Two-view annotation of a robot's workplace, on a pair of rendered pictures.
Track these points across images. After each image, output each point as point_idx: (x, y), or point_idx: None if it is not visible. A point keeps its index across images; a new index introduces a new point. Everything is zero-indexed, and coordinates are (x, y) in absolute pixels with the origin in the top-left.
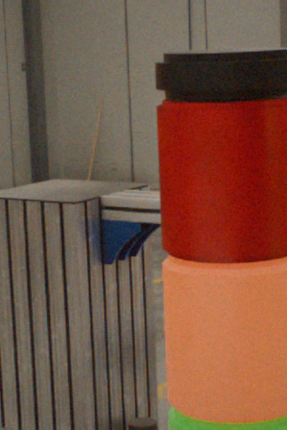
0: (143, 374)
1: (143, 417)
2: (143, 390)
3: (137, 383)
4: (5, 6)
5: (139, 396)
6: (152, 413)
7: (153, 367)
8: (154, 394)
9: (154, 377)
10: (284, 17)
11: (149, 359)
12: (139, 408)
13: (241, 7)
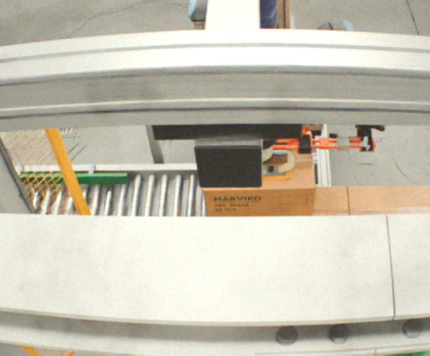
0: (281, 4)
1: (280, 15)
2: (281, 8)
3: (277, 6)
4: None
5: (278, 9)
6: (286, 16)
7: (287, 3)
8: (287, 11)
9: (287, 7)
10: None
11: (285, 1)
12: (278, 13)
13: None
